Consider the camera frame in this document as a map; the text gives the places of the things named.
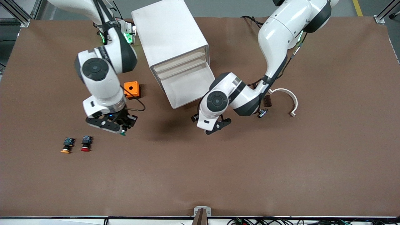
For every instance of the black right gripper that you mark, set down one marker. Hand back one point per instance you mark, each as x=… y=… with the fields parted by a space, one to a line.
x=124 y=117

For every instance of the green push button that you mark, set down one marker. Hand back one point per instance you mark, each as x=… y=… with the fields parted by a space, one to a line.
x=123 y=133

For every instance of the white plastic cabinet drawer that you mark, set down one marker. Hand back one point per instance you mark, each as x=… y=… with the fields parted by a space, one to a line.
x=187 y=86
x=175 y=71
x=178 y=61

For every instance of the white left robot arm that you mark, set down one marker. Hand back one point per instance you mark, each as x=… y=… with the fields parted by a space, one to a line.
x=278 y=34

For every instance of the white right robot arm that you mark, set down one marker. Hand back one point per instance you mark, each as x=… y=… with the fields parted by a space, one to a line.
x=103 y=84

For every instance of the red push button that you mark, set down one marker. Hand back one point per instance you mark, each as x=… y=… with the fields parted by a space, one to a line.
x=86 y=143

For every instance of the yellow push button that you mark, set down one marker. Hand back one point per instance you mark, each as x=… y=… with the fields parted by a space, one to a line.
x=67 y=146

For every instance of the white drawer cabinet shell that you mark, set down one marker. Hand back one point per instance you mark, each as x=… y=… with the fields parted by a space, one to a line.
x=168 y=31

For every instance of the orange box with hole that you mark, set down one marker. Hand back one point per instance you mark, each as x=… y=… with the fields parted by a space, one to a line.
x=131 y=89

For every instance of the large table cover sheet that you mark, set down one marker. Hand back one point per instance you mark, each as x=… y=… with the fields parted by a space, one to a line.
x=200 y=172

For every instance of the brown terminal block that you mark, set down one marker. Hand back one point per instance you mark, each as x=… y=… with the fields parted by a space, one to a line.
x=268 y=102

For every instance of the silver key switch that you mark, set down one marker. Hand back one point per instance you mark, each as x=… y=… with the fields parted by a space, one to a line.
x=263 y=113

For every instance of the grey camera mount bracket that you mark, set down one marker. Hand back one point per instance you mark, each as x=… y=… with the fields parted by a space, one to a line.
x=202 y=212

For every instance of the white curved bracket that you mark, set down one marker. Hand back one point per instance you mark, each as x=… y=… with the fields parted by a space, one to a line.
x=295 y=101

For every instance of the metal table edge rail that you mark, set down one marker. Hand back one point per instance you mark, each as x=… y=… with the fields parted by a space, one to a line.
x=62 y=222

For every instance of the aluminium frame profile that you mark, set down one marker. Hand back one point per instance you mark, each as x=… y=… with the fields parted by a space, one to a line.
x=386 y=12
x=22 y=18

